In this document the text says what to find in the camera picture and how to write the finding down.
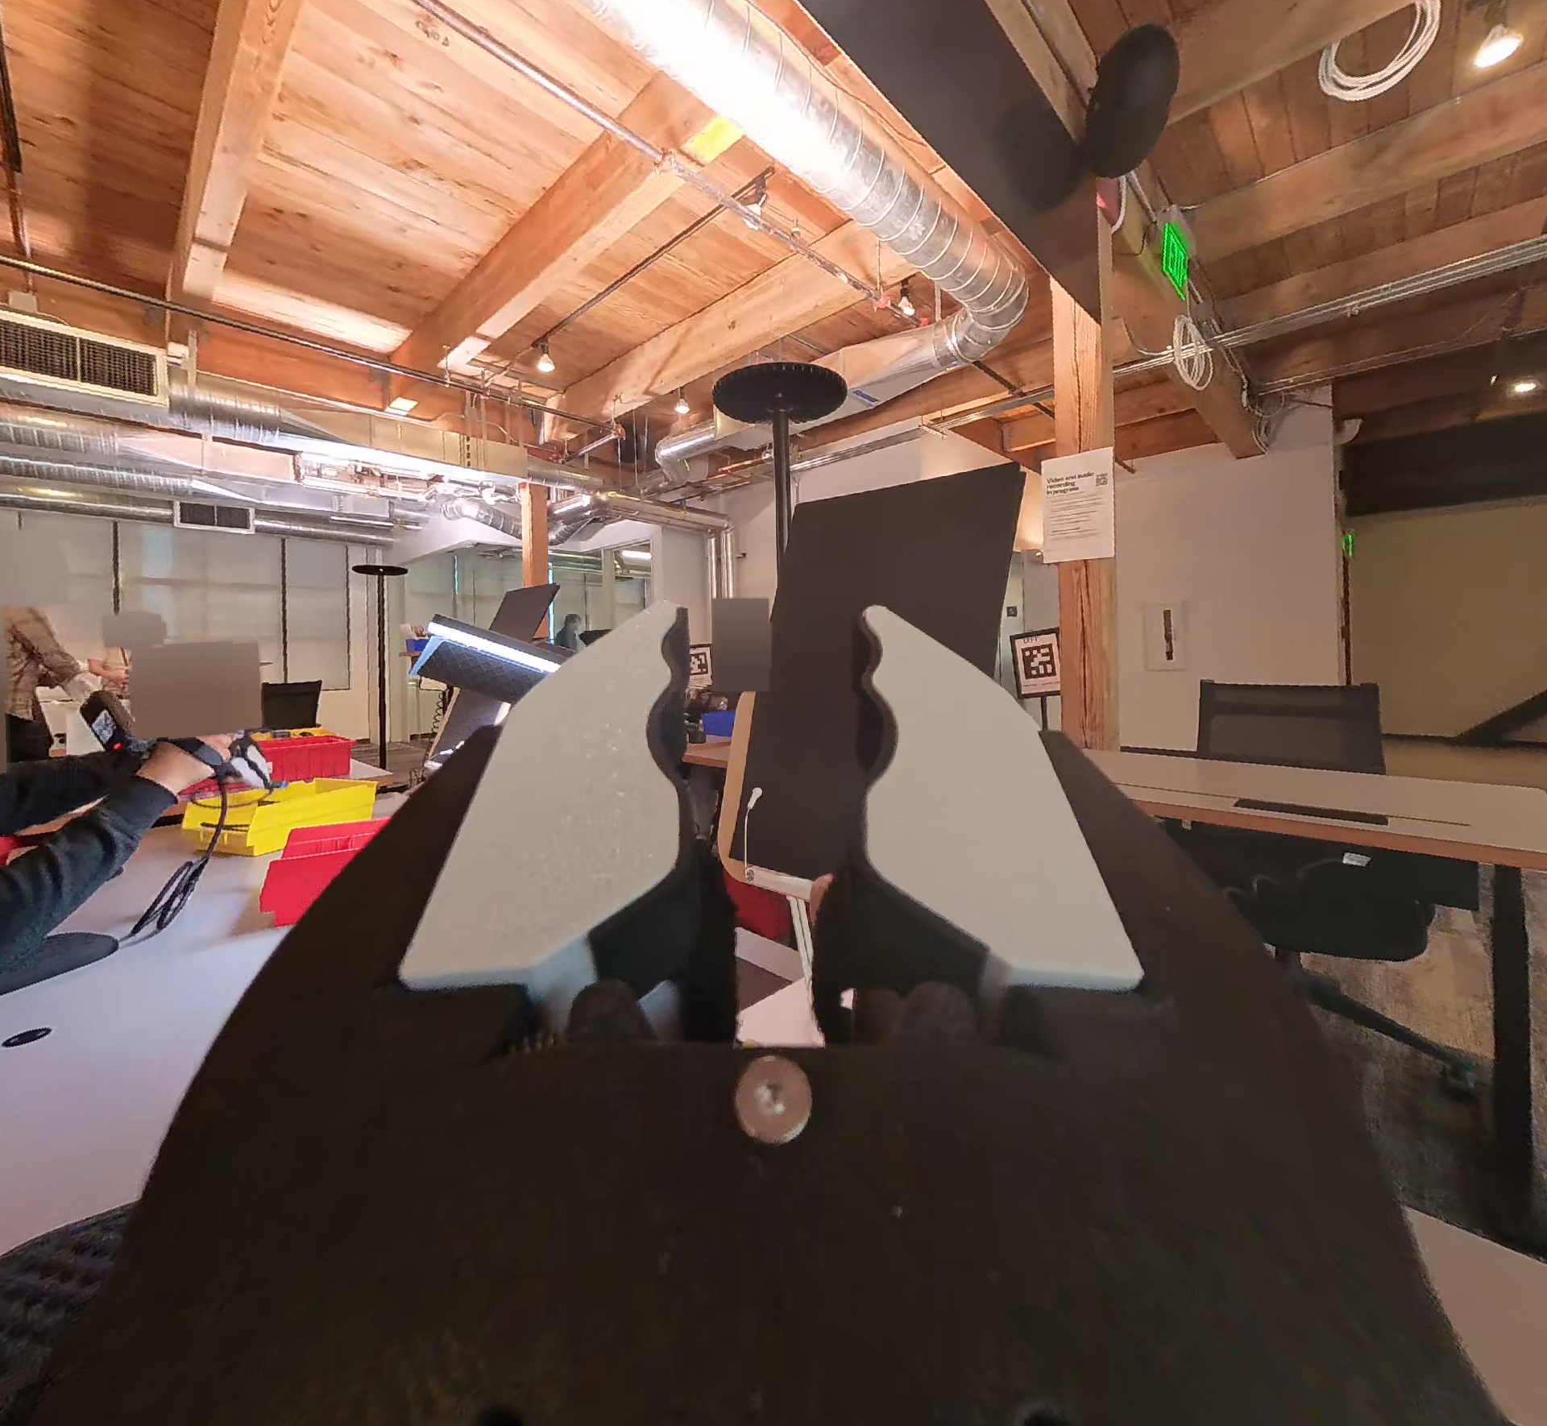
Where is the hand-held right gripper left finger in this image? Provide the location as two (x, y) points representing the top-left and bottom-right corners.
(398, 601), (737, 1035)

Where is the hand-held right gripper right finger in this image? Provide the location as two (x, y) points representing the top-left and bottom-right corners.
(810, 605), (1148, 1023)

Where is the lit tilted light panel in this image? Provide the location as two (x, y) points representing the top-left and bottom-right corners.
(410, 609), (571, 766)

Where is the white panel stand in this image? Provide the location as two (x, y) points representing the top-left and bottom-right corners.
(740, 785), (823, 973)

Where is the red plastic bin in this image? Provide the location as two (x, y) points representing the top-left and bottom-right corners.
(256, 816), (396, 926)
(246, 729), (358, 781)

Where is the yellow plastic bin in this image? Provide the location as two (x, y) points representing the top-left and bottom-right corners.
(181, 775), (379, 857)

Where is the black panel on wooden board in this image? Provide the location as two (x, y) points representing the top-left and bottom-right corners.
(719, 462), (1031, 887)

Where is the wooden edged desk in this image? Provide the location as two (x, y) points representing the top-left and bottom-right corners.
(1079, 745), (1547, 1252)

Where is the white paper notice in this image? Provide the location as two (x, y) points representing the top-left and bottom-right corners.
(1040, 446), (1116, 568)

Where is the black chair armrest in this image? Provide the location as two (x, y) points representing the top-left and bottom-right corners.
(0, 930), (118, 996)

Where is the black mesh office chair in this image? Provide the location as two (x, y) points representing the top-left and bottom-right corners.
(0, 1202), (141, 1426)

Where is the black round ceiling device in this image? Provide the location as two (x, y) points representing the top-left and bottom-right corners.
(1079, 22), (1183, 178)

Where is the wooden support post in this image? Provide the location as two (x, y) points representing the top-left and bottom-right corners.
(1051, 204), (1122, 752)

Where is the silver ventilation duct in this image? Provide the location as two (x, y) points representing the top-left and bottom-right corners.
(416, 0), (1032, 369)

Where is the white cable coil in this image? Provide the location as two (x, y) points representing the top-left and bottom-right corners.
(1316, 0), (1445, 104)

